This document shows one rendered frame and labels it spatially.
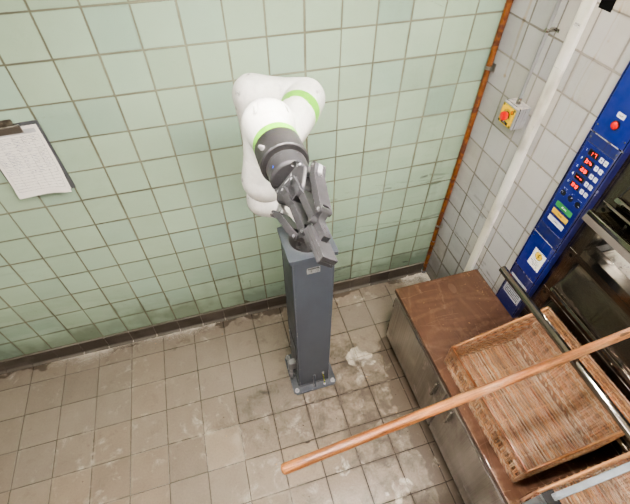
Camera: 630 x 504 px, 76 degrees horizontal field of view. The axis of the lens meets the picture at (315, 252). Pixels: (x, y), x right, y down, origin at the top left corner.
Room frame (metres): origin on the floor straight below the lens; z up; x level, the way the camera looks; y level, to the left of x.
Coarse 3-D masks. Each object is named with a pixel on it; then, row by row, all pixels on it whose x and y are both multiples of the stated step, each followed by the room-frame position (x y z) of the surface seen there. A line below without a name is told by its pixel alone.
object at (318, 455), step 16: (608, 336) 0.68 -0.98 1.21; (624, 336) 0.68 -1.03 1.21; (576, 352) 0.62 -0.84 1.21; (528, 368) 0.57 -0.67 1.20; (544, 368) 0.57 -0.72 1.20; (496, 384) 0.52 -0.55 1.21; (448, 400) 0.47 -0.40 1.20; (464, 400) 0.47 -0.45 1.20; (416, 416) 0.42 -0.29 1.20; (368, 432) 0.38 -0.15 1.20; (384, 432) 0.38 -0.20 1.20; (320, 448) 0.34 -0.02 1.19; (336, 448) 0.33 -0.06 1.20; (288, 464) 0.29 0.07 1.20; (304, 464) 0.30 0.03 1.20
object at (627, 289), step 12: (588, 252) 1.08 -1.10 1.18; (600, 252) 1.08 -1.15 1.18; (588, 264) 1.05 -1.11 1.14; (600, 264) 1.02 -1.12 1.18; (612, 264) 1.02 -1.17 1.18; (600, 276) 0.98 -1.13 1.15; (612, 276) 0.96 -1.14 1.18; (624, 276) 0.96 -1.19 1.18; (612, 288) 0.92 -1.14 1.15; (624, 288) 0.90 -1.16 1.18; (624, 300) 0.87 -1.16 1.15
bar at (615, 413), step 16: (528, 304) 0.83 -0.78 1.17; (544, 320) 0.76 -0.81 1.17; (560, 336) 0.70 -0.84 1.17; (576, 368) 0.59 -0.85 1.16; (592, 384) 0.53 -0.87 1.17; (608, 400) 0.48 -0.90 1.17; (624, 432) 0.39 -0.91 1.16; (624, 464) 0.32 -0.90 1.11; (592, 480) 0.29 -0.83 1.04; (544, 496) 0.27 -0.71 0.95; (560, 496) 0.26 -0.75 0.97
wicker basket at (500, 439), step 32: (448, 352) 0.90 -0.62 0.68; (480, 352) 0.95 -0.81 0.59; (512, 352) 0.95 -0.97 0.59; (544, 352) 0.89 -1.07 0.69; (480, 384) 0.78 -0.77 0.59; (512, 384) 0.78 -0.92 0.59; (544, 384) 0.78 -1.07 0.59; (576, 384) 0.73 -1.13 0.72; (480, 416) 0.62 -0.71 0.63; (512, 416) 0.64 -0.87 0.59; (544, 416) 0.64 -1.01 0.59; (576, 416) 0.63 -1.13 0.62; (512, 448) 0.47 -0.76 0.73; (544, 448) 0.51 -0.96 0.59; (576, 448) 0.45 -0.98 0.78; (512, 480) 0.39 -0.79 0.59
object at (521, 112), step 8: (504, 104) 1.68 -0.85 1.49; (512, 104) 1.65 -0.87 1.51; (520, 104) 1.65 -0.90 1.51; (520, 112) 1.61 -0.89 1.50; (528, 112) 1.62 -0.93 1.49; (504, 120) 1.65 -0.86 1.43; (512, 120) 1.61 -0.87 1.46; (520, 120) 1.61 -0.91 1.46; (512, 128) 1.61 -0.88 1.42; (520, 128) 1.62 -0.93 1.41
